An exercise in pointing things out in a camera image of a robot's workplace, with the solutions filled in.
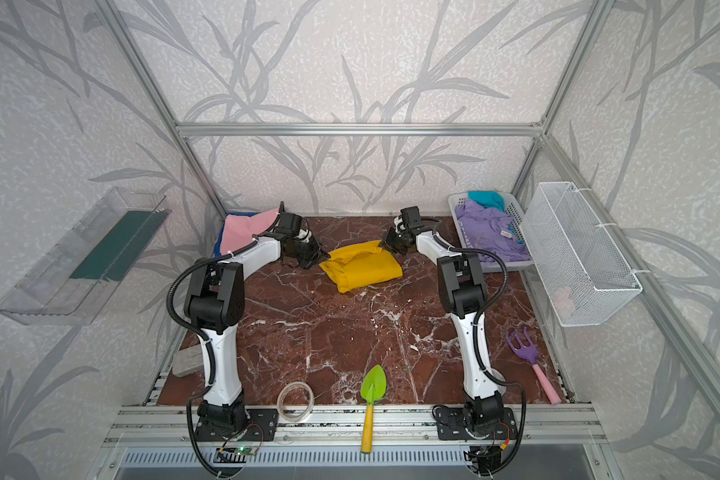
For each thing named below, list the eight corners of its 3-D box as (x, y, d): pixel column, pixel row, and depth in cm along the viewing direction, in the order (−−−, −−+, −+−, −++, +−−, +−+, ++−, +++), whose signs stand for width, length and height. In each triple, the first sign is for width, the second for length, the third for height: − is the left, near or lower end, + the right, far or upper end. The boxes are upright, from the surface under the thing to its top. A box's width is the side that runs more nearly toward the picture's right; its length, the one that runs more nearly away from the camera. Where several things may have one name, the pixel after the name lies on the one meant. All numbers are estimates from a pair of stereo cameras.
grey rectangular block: (178, 379, 83) (171, 375, 80) (179, 356, 87) (173, 351, 84) (204, 370, 85) (198, 366, 82) (204, 347, 89) (198, 343, 86)
